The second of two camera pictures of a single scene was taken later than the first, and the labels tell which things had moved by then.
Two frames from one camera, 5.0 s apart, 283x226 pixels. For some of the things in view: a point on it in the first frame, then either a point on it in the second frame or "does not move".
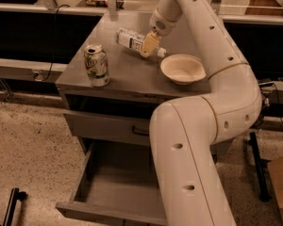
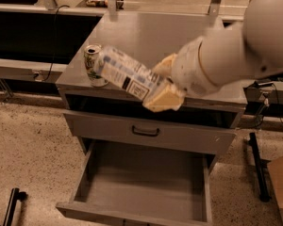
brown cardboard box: x=281 y=175 does not move
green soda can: x=96 y=65 does not move
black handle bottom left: x=15 y=195 does not move
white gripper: x=160 y=24 -> x=189 y=67
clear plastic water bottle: x=136 y=41 -> x=122 y=71
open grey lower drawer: x=118 y=181 does not move
